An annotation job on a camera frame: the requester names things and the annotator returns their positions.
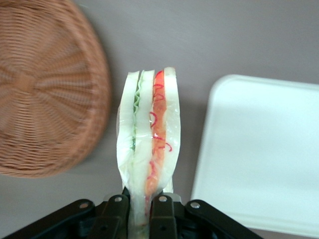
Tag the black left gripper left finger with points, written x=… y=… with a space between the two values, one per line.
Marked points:
x=113 y=219

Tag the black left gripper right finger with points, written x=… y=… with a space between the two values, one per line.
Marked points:
x=163 y=219

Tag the triangle sandwich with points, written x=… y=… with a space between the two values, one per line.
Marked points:
x=147 y=139

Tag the beige plastic tray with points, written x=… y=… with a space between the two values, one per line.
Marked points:
x=261 y=154

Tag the round brown wicker basket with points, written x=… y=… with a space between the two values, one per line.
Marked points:
x=45 y=89

